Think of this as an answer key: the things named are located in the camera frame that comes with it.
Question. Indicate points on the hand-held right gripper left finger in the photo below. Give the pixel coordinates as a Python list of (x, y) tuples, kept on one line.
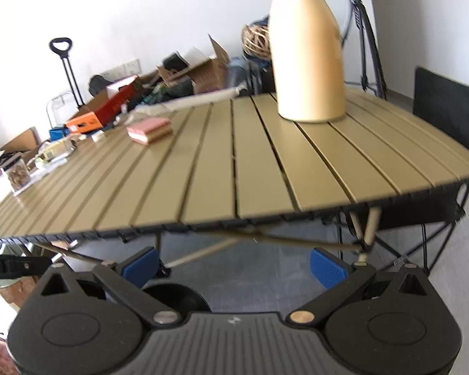
[(142, 265)]

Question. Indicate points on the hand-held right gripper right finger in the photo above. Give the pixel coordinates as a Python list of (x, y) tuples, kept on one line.
[(324, 267)]

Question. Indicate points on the black trash bin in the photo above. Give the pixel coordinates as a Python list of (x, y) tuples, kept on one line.
[(179, 299)]

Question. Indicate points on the clear snack jar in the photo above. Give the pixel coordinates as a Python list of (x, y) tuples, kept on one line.
[(17, 175)]

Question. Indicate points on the khaki folding table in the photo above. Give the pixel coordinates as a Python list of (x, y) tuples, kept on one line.
[(258, 164)]

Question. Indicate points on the beige snack packet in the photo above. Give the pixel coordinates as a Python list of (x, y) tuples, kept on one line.
[(56, 150)]

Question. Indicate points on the small white cup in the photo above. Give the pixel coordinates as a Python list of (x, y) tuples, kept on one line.
[(97, 136)]

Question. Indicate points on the pink box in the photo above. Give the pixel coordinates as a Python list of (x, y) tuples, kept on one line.
[(148, 127)]

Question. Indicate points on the orange box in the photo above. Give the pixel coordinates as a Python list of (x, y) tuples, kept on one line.
[(84, 122)]

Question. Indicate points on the red box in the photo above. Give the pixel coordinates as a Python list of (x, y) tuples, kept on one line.
[(115, 105)]

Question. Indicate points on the dark cloth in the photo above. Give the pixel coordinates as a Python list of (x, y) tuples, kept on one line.
[(99, 84)]

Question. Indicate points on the black suitcase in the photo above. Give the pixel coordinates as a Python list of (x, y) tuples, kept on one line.
[(266, 80)]

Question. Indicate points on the cream thermos jug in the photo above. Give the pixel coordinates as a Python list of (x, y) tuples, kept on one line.
[(308, 66)]

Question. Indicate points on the black folding chair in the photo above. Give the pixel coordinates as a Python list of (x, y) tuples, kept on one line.
[(445, 105)]

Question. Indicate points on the open cardboard box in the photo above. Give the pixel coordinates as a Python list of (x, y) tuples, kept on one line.
[(209, 74)]

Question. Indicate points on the black pouch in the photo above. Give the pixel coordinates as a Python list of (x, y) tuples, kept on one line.
[(174, 62)]

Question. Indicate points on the blue water bottle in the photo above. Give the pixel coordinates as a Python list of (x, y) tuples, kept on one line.
[(236, 72)]

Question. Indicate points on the woven rattan ball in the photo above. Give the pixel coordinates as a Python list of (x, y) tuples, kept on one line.
[(256, 41)]

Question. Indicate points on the white wall socket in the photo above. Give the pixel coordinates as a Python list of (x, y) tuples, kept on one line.
[(125, 66)]

